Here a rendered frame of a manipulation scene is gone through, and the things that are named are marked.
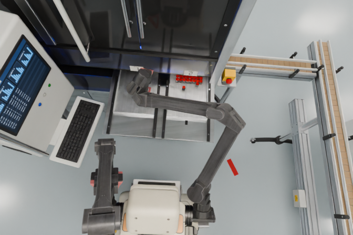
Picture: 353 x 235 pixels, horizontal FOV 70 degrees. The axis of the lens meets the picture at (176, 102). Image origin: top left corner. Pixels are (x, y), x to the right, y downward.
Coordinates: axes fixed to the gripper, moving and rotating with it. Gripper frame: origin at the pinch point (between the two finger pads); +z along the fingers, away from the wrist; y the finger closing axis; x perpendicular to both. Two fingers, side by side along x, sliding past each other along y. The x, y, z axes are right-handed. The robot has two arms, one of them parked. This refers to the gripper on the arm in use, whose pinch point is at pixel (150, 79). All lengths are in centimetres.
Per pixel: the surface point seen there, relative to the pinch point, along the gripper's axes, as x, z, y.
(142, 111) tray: -10.8, 16.4, 29.1
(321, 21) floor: 101, 252, -39
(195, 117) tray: 21.6, 28.3, 27.3
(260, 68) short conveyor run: 52, 64, -5
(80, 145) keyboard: -38, -9, 52
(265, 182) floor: 85, 98, 104
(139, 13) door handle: 1.2, -20.5, -33.8
